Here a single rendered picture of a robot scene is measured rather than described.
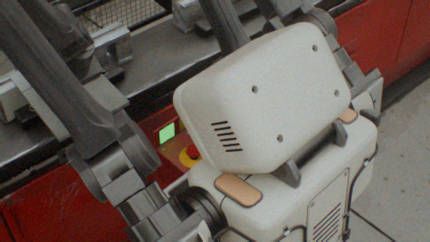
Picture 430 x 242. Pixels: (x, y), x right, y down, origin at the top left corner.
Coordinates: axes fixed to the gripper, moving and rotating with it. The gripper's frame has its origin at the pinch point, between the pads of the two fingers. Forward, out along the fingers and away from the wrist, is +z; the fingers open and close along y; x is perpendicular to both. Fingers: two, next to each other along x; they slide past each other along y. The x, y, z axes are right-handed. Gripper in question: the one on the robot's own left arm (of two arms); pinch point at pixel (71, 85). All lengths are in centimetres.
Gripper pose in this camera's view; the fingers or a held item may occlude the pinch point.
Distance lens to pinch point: 130.2
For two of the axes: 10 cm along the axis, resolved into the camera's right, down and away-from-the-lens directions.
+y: -7.7, 4.5, -4.4
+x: 5.5, 8.3, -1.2
